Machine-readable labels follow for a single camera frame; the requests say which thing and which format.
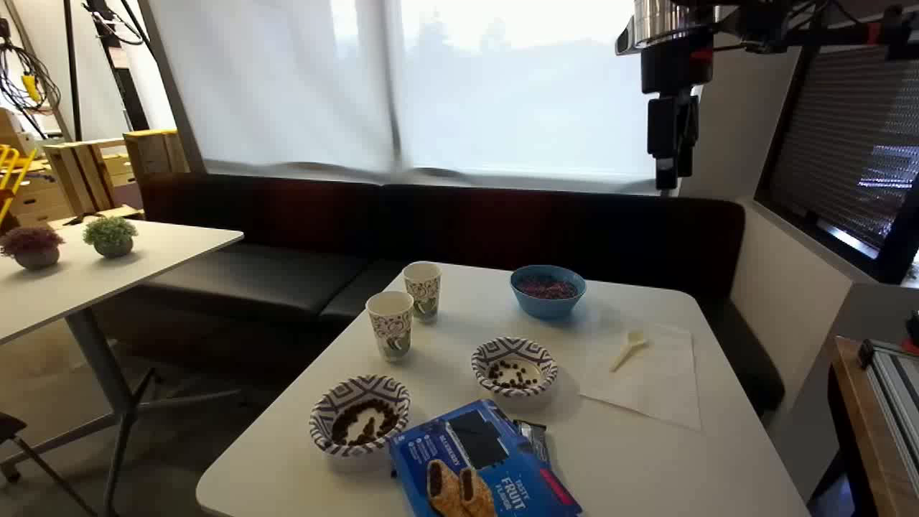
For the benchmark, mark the aluminium frame rail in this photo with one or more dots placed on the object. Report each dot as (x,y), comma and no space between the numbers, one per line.
(899,383)

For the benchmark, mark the white side table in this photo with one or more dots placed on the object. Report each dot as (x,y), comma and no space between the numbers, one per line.
(88,283)

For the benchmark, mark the coffee print paper cup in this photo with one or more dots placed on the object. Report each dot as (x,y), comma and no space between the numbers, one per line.
(391,330)
(422,294)

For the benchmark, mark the colourful sprinkles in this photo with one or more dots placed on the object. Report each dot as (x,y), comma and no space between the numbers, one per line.
(546,286)

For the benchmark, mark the wooden workbench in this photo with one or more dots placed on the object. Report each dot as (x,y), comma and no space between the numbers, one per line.
(866,449)

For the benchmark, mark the few scattered coffee beans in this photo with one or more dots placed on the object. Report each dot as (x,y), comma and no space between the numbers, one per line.
(511,373)

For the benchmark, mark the white window blind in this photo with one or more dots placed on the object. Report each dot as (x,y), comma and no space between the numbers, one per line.
(519,96)
(276,86)

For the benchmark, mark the black tripod stand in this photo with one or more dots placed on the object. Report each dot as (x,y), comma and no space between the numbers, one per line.
(119,66)

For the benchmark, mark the coffee bean pile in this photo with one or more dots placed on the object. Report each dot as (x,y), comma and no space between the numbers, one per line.
(364,422)

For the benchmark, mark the wooden cabinet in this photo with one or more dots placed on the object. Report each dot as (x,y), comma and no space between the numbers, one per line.
(91,174)

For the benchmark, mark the blue plastic bowl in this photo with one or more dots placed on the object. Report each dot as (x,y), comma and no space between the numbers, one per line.
(546,306)

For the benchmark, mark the white paper napkin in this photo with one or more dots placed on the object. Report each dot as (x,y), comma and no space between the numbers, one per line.
(662,383)

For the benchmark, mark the yellow frame object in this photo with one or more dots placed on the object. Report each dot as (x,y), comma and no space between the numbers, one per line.
(16,176)

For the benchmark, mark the blue cereal bar box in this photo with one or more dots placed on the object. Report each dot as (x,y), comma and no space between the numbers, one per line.
(497,468)

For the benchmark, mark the black bench sofa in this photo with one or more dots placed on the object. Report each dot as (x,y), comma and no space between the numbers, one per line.
(287,276)

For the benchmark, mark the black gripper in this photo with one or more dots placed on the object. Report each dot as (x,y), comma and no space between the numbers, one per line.
(679,66)

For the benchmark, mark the white plastic spoon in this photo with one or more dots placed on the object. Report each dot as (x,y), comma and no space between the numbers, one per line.
(626,353)

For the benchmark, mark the blue patterned paper bowl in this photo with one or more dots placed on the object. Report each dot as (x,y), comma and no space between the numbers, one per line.
(328,406)
(483,370)

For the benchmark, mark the green potted plant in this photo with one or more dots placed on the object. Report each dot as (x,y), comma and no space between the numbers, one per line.
(109,235)

